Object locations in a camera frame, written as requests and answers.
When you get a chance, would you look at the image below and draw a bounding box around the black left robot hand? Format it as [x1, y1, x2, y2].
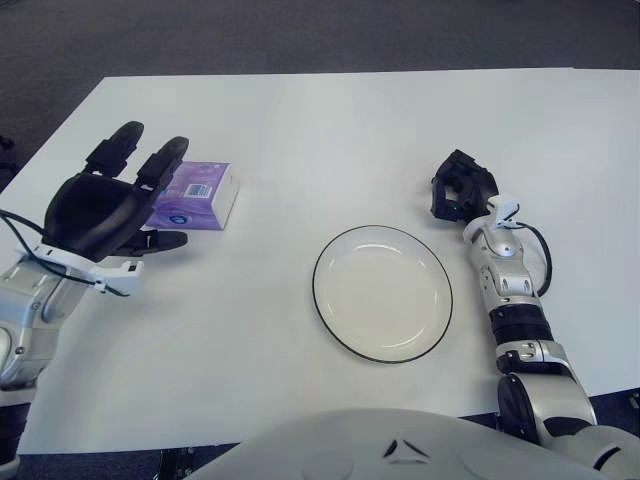
[40, 121, 191, 264]

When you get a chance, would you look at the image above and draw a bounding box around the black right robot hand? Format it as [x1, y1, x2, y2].
[430, 148, 500, 221]

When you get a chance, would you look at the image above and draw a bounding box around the purple tissue paper pack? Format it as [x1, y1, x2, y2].
[139, 160, 240, 232]

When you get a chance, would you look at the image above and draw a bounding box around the white plate with black rim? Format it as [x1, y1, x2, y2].
[312, 224, 455, 365]

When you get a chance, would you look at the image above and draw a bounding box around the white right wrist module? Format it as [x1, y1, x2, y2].
[487, 197, 521, 231]

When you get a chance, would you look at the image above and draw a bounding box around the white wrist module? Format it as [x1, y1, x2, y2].
[487, 197, 521, 231]
[14, 244, 146, 297]

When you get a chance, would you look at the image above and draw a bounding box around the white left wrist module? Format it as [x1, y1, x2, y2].
[14, 244, 146, 297]

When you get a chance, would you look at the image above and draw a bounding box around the grey robot torso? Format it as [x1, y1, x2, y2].
[184, 407, 601, 480]

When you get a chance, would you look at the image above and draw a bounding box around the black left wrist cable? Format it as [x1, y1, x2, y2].
[0, 209, 131, 299]

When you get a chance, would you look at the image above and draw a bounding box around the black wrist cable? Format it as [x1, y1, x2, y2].
[0, 209, 131, 299]
[514, 222, 554, 299]

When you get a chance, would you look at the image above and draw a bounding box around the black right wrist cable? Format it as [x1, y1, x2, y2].
[514, 222, 554, 299]

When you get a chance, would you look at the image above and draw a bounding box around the metal table leg frame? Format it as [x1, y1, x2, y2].
[158, 444, 201, 480]

